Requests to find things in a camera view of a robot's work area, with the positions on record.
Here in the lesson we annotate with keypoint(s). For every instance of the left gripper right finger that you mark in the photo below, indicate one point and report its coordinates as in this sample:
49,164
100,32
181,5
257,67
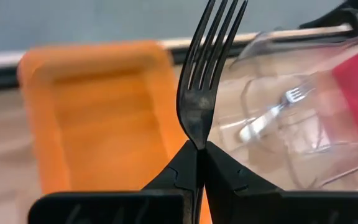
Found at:
259,208

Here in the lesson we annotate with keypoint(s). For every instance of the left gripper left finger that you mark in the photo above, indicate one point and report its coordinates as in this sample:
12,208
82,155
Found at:
166,205

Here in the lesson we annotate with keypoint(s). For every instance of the black fork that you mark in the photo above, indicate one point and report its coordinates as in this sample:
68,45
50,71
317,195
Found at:
197,118

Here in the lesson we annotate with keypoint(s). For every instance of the clear plastic bin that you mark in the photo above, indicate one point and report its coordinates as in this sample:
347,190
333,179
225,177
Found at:
291,161

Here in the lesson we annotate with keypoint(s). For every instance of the orange plastic bin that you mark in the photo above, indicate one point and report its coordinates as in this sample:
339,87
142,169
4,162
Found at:
104,124

